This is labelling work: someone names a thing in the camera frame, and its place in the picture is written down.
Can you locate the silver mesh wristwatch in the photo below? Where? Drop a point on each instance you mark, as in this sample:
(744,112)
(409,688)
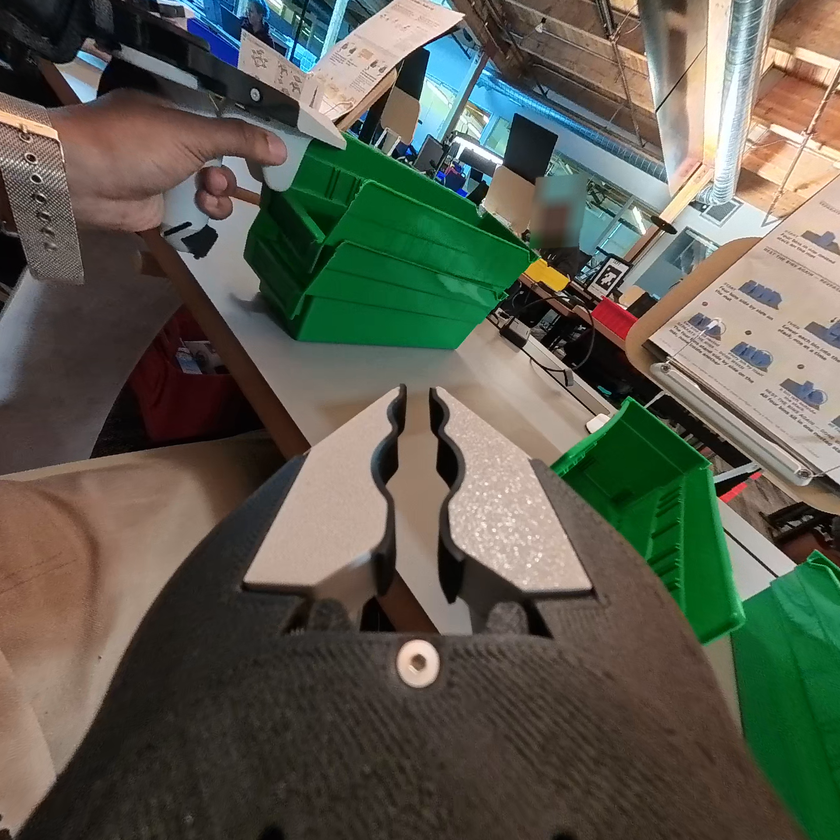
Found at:
(39,184)

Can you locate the person's beige trousers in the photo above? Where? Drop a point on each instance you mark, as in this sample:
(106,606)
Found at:
(98,590)

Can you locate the black white marker sign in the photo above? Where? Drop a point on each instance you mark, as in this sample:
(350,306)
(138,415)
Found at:
(608,277)

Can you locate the paper instruction sheet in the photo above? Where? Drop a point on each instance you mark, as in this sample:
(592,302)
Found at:
(394,39)
(269,65)
(754,341)

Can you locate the person's left hand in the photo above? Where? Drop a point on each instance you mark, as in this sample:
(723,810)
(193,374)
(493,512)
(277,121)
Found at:
(131,157)

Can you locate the red plastic bin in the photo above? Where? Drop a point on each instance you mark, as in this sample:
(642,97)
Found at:
(613,320)

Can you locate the red bag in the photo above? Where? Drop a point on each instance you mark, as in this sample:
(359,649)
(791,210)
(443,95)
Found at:
(164,394)

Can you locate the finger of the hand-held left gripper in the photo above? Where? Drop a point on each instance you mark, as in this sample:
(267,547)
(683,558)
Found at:
(321,128)

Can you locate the silver air duct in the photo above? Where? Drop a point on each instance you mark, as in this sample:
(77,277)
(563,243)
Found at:
(735,98)

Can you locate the wooden board document stand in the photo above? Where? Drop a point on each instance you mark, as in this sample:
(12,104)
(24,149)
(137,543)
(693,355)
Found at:
(656,315)

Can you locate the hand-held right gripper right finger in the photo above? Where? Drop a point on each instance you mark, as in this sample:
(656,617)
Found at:
(518,525)

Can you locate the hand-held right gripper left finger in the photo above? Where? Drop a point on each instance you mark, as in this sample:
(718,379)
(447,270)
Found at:
(321,518)

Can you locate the yellow plastic bin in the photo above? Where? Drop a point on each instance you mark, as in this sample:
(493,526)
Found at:
(548,275)

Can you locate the black power adapter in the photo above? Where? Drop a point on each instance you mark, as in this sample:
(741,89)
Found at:
(515,331)

